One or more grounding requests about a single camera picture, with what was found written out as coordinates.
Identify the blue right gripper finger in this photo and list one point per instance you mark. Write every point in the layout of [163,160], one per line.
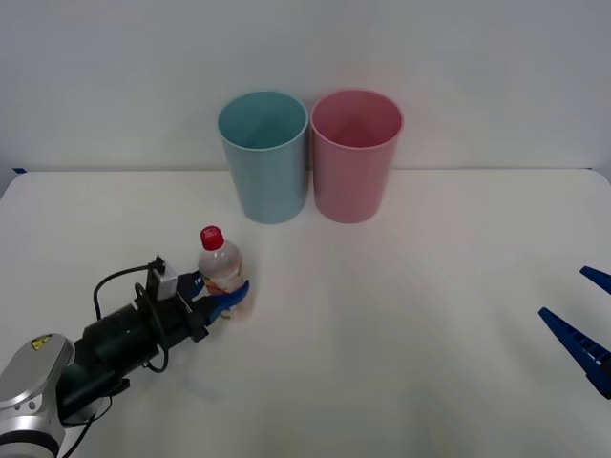
[599,277]
[580,348]

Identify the pale blue plastic bin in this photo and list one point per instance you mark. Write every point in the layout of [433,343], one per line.
[267,186]

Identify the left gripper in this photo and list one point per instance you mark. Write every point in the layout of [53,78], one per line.
[179,322]

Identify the clear bottle with red cap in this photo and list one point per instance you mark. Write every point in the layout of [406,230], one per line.
[220,272]

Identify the silver and black left arm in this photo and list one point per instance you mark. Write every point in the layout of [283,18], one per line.
[43,381]

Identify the pink plastic bin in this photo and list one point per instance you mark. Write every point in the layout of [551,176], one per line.
[351,186]

